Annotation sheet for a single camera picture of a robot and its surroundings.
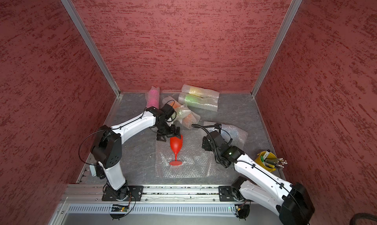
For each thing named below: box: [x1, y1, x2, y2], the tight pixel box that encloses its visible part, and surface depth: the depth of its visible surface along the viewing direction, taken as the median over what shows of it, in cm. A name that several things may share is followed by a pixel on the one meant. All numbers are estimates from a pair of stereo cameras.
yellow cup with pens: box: [254, 149, 288, 173], surface depth 79 cm
